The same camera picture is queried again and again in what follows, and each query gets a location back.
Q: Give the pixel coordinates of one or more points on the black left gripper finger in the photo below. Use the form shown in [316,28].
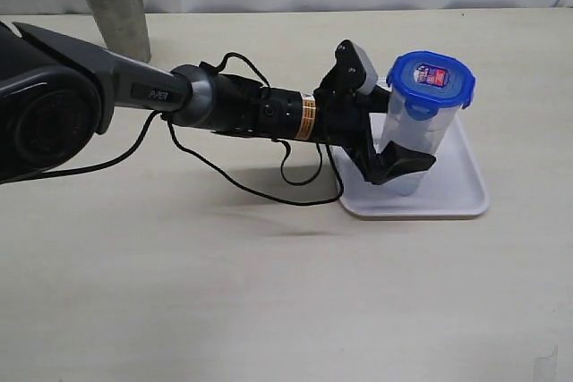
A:
[397,161]

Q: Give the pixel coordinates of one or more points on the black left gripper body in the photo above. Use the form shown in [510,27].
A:
[344,114]

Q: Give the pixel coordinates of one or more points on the clear tall plastic container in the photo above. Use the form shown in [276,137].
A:
[415,124]

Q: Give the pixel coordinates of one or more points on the blue plastic lid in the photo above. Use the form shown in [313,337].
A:
[431,82]

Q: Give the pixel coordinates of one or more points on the stainless steel tumbler cup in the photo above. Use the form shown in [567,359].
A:
[123,26]

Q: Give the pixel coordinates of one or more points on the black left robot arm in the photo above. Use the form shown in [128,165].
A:
[57,92]

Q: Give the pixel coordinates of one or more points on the white rectangular plastic tray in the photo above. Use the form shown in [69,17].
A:
[453,187]

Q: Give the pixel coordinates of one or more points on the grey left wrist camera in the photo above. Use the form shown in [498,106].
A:
[365,73]

